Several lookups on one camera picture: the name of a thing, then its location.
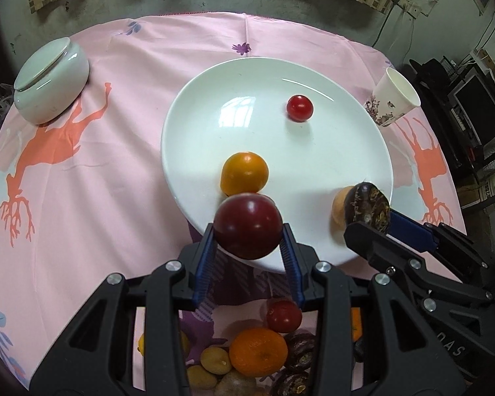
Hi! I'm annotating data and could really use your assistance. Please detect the small red cherry tomato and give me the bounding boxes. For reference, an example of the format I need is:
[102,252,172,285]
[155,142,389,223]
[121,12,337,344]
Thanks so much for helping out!
[286,95,314,123]

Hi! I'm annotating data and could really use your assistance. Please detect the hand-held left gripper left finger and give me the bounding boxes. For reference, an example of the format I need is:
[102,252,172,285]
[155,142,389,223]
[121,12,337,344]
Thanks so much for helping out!
[31,223,217,396]

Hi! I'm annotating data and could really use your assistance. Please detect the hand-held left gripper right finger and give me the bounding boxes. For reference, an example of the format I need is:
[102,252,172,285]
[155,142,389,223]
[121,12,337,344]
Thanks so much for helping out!
[281,223,467,396]

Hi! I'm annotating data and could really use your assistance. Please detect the clear plastic bag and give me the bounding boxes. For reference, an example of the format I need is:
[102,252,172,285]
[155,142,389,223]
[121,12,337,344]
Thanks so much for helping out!
[0,84,15,116]

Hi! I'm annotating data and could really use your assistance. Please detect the floral paper cup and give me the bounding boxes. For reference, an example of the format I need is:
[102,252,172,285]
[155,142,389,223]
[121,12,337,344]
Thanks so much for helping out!
[364,67,421,127]

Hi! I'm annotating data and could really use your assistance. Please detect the black wall cable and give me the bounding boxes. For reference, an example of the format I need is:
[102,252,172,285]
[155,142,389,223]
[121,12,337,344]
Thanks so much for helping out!
[371,0,401,48]

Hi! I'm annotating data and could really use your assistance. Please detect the purple striped pepino melon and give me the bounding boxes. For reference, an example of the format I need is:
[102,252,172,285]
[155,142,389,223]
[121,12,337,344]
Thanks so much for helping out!
[213,370,269,396]

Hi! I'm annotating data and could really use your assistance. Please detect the large orange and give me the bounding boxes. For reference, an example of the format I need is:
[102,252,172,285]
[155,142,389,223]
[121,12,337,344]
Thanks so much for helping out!
[229,327,289,378]

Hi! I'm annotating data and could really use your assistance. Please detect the dark wrinkled passion fruit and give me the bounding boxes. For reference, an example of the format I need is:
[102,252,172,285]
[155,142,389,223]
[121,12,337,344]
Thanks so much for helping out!
[344,181,392,234]
[269,371,312,396]
[284,332,316,372]

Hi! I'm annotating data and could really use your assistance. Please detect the pink printed tablecloth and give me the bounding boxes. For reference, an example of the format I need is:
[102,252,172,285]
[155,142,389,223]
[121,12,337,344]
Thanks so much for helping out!
[0,12,468,396]

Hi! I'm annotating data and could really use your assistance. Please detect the computer monitor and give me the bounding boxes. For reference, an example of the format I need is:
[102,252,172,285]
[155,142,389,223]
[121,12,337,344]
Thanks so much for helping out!
[454,72,495,141]

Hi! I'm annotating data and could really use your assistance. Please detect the tan round fruit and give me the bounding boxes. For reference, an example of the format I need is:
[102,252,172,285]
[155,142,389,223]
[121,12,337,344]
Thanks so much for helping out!
[186,364,219,390]
[200,346,233,375]

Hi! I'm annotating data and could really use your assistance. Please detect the white lidded ceramic jar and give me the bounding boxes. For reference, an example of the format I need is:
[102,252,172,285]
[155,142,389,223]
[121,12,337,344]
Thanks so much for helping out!
[13,37,90,125]

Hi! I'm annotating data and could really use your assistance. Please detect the white round plate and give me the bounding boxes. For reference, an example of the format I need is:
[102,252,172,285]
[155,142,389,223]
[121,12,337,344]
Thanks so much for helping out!
[161,58,394,273]

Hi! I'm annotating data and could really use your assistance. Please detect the white wall socket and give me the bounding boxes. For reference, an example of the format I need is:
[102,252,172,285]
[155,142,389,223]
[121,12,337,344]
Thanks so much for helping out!
[392,0,421,19]

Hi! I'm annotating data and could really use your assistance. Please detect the large dark red plum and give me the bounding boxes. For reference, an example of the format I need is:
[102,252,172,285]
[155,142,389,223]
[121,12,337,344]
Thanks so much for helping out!
[212,192,284,260]

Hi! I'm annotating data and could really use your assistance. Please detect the tan speckled pepino melon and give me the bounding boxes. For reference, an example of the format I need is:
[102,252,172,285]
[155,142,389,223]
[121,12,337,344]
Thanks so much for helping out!
[331,187,355,238]

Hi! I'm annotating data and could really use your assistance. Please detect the yellow orange tomato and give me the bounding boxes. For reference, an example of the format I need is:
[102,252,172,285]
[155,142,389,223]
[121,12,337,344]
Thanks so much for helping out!
[220,152,270,196]

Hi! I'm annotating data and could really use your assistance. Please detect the yellow lemon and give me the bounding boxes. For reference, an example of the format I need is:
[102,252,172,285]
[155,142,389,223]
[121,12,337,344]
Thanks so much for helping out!
[137,330,191,357]

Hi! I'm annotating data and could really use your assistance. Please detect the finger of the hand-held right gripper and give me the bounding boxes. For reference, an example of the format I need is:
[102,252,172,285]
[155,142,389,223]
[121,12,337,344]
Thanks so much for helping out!
[344,220,495,319]
[389,210,490,282]

